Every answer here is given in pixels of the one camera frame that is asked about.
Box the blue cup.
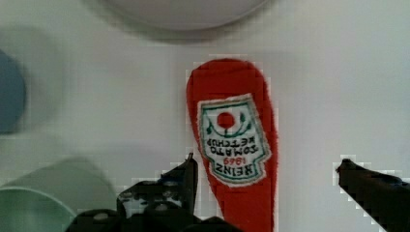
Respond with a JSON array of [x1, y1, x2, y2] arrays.
[[0, 51, 26, 133]]

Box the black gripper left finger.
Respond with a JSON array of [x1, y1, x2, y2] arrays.
[[116, 153, 199, 222]]

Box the large grey round plate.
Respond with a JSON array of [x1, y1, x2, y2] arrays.
[[103, 0, 269, 31]]

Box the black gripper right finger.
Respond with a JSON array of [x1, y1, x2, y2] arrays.
[[336, 159, 410, 232]]

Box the red plush ketchup bottle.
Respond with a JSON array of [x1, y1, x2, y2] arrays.
[[187, 59, 278, 232]]

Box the green cup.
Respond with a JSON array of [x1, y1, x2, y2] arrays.
[[0, 158, 116, 232]]

